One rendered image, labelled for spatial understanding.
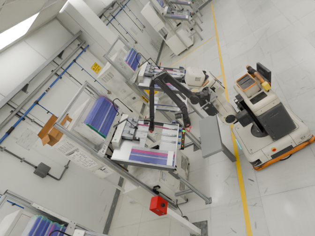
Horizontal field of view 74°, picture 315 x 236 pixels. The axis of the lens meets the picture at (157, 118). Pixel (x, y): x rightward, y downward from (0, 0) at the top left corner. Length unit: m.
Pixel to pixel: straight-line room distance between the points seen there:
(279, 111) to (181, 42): 5.01
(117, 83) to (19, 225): 2.31
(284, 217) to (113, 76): 2.81
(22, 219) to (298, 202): 2.34
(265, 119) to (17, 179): 3.14
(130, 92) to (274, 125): 2.20
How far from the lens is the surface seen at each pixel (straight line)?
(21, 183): 3.52
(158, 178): 2.61
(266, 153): 2.49
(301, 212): 2.42
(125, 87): 3.52
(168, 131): 2.70
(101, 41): 5.46
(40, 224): 1.89
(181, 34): 6.76
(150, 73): 3.65
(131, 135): 2.56
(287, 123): 2.39
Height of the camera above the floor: 2.17
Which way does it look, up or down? 26 degrees down
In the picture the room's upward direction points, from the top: 47 degrees counter-clockwise
